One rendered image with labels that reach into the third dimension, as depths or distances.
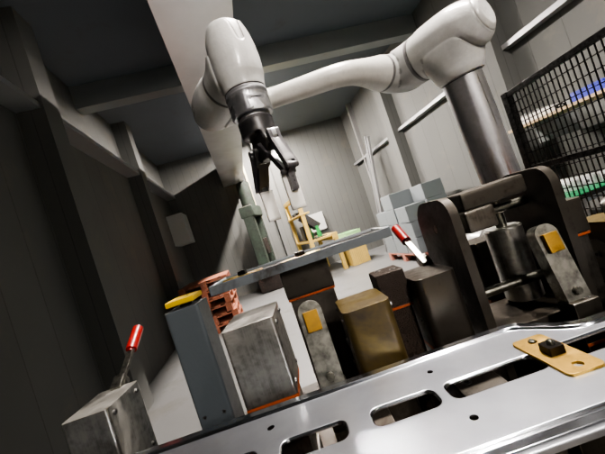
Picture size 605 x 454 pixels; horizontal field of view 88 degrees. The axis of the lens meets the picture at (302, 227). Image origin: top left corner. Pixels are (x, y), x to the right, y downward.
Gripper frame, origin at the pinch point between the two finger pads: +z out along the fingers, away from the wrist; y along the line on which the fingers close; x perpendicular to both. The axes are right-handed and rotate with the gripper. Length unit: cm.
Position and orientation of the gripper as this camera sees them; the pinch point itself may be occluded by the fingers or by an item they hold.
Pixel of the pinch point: (284, 210)
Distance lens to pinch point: 66.4
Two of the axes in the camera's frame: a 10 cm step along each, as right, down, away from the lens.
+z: 3.2, 9.5, -0.1
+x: 8.5, -2.8, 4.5
